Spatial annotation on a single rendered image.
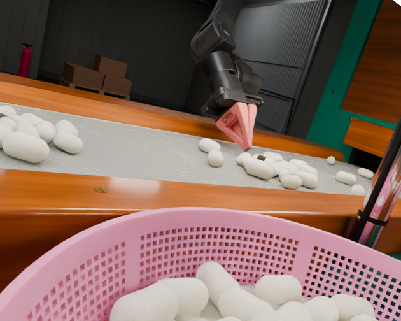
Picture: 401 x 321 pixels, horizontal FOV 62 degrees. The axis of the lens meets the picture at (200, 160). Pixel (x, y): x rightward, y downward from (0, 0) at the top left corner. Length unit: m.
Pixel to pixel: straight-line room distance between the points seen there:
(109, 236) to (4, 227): 0.05
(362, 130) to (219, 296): 0.78
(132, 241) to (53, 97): 0.39
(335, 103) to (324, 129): 0.08
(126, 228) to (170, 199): 0.06
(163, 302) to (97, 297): 0.03
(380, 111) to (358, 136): 0.11
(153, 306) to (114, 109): 0.44
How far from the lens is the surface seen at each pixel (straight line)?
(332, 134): 1.05
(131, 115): 0.58
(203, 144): 0.52
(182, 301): 0.18
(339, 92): 1.07
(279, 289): 0.22
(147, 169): 0.36
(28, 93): 0.54
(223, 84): 0.62
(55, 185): 0.21
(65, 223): 0.19
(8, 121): 0.36
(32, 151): 0.30
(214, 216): 0.22
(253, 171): 0.46
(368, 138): 0.92
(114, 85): 6.49
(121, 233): 0.17
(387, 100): 1.01
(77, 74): 6.25
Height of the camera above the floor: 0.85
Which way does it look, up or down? 13 degrees down
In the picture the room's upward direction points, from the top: 17 degrees clockwise
